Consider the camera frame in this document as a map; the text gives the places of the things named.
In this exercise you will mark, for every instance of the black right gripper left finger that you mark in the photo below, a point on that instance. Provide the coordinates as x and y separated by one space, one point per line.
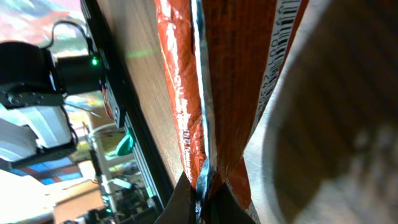
181 206

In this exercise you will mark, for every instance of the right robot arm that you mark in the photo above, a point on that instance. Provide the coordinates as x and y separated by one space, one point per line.
32 79

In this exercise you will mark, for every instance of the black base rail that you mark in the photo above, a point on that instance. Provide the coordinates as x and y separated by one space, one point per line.
126 107

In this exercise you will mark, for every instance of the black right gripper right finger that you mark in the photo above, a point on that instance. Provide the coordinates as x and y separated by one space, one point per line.
226 210

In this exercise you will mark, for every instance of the orange-red snack bar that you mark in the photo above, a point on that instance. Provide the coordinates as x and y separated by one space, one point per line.
222 60

